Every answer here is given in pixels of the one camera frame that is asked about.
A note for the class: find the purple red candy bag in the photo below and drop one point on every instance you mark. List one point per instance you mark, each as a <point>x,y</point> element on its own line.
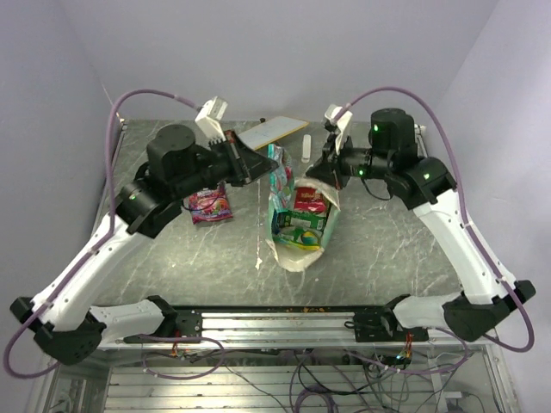
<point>209,205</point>

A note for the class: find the teal Fox's mint bag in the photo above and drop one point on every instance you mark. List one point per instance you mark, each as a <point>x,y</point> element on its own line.
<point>280,172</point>

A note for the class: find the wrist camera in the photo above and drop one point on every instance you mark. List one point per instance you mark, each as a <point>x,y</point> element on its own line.
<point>338,121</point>
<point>209,117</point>

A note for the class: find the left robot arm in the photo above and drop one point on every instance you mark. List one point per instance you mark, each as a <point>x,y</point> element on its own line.
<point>66,324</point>

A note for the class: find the red snack packet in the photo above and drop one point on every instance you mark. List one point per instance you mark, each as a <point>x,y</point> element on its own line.
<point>310,200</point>

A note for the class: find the decorated paper gift bag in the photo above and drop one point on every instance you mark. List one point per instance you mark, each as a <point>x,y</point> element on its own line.
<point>296,260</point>

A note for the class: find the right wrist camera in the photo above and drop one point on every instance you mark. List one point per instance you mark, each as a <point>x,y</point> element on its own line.
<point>338,121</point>

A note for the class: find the aluminium rail frame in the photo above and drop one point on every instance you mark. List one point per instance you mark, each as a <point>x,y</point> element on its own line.
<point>156,357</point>

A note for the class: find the yellow framed whiteboard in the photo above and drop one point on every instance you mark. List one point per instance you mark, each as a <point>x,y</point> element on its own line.
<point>269,131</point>

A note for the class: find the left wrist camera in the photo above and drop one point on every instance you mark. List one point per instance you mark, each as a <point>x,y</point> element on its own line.
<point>209,117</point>

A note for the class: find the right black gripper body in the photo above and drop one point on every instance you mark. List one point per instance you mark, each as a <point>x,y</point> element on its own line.
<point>355,161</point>

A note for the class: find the green Fox's candy bag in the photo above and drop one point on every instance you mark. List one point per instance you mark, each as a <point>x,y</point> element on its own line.
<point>305,220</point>

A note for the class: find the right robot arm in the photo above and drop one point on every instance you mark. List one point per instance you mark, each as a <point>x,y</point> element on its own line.
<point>489,292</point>

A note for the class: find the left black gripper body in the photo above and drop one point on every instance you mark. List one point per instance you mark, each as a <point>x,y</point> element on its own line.
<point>215,166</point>

